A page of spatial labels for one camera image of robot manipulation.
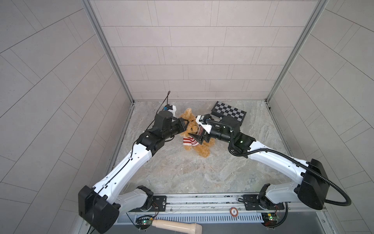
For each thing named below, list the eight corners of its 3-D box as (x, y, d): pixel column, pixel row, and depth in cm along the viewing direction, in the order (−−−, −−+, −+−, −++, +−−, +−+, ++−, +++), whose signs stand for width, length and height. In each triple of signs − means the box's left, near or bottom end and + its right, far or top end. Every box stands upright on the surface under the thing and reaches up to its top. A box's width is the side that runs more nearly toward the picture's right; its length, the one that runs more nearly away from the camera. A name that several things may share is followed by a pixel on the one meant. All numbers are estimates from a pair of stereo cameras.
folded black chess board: (210, 113, 111) (210, 110, 108) (215, 103, 118) (216, 100, 115) (241, 125, 104) (242, 122, 101) (245, 114, 110) (247, 111, 108)
